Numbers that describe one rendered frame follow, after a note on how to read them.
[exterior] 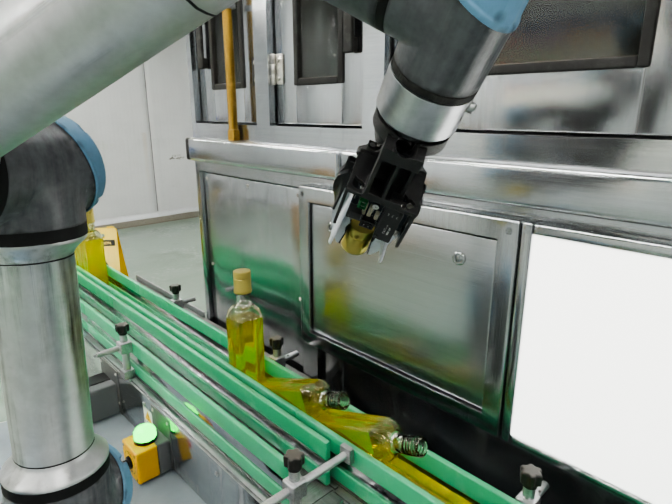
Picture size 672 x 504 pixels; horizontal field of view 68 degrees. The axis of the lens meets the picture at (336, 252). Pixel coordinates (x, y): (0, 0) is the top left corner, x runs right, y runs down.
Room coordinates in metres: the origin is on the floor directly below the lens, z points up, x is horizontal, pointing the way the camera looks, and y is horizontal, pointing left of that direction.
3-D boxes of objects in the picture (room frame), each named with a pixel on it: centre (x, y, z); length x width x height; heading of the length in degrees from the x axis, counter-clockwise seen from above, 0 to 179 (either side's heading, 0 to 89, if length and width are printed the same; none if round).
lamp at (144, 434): (0.87, 0.38, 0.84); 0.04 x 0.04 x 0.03
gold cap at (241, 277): (0.93, 0.18, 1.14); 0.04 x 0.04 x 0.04
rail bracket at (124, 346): (1.00, 0.49, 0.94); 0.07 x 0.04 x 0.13; 134
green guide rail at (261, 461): (1.25, 0.67, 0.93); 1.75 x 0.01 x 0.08; 44
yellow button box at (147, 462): (0.87, 0.39, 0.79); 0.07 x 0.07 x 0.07; 44
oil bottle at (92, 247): (1.57, 0.79, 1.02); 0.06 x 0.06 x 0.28; 44
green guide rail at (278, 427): (1.30, 0.62, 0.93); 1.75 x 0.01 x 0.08; 44
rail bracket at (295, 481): (0.60, 0.04, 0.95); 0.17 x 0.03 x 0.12; 134
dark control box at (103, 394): (1.07, 0.58, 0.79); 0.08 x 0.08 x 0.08; 44
